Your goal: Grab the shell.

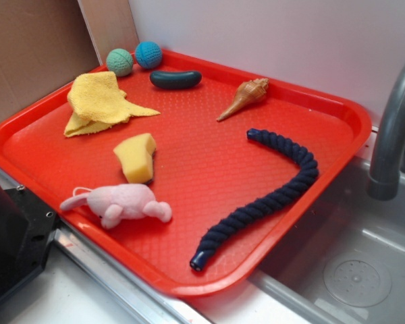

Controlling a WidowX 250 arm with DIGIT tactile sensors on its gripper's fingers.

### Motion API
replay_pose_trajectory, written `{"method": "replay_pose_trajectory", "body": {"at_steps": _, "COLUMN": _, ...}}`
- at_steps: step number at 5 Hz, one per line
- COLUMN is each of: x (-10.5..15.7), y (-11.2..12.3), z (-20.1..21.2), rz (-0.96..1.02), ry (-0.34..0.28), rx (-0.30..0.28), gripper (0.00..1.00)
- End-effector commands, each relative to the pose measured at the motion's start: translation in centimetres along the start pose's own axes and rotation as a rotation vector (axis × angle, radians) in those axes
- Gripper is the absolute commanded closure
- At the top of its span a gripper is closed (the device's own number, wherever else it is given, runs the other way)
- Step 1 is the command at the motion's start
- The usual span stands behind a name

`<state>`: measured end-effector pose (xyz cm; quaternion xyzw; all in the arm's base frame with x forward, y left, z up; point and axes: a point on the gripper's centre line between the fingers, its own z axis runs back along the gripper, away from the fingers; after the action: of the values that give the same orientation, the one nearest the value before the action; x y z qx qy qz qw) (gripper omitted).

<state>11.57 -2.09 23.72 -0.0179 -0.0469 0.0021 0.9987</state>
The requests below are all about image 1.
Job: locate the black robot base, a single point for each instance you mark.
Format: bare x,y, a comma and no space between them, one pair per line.
27,226

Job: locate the brown spiral sea shell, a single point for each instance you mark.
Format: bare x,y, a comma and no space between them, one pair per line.
248,93

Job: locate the red plastic tray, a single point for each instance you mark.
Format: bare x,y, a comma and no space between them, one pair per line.
204,168

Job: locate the yellow sponge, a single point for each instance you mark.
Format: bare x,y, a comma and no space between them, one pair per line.
135,155

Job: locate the dark teal toy pickle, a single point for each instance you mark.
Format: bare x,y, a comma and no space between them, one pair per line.
175,80

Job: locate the pink plush toy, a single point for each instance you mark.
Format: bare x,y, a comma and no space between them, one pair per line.
112,204

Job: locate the blue textured ball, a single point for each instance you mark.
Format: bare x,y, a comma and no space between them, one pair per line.
148,55

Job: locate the yellow cloth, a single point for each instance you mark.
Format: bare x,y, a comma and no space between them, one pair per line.
98,104

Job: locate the green textured ball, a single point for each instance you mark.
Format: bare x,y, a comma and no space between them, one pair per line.
120,61

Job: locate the grey sink basin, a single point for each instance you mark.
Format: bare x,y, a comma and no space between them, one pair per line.
344,260

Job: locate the grey faucet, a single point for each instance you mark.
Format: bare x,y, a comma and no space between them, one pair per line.
388,159

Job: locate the brown cardboard panel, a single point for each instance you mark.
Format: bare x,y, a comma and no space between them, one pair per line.
45,44

